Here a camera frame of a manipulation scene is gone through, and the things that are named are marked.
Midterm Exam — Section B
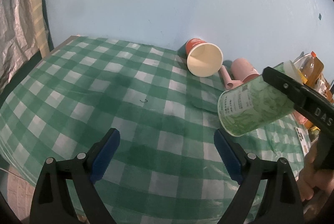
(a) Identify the green checkered tablecloth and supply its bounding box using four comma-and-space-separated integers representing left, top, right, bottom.
0, 35, 312, 224

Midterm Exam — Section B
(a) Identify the wooden organizer box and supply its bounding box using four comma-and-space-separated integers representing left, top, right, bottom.
293, 53, 333, 104

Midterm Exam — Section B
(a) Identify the green paper cup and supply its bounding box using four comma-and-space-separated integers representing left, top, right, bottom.
217, 74, 294, 137

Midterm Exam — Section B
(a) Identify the pink plastic mug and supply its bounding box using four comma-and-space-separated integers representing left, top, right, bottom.
219, 58, 260, 90

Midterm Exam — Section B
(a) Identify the grey curtain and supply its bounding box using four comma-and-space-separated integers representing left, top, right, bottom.
1, 0, 50, 91

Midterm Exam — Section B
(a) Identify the red paper cup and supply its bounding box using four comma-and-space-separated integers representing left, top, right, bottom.
185, 38, 223, 77

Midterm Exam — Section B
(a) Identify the orange-capped drink bottle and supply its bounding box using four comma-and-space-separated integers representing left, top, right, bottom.
296, 51, 316, 79

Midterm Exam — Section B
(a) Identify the yellow carton box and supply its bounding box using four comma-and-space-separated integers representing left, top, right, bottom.
297, 69, 307, 84

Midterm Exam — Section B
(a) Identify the person's right hand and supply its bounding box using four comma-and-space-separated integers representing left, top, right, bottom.
297, 140, 333, 201

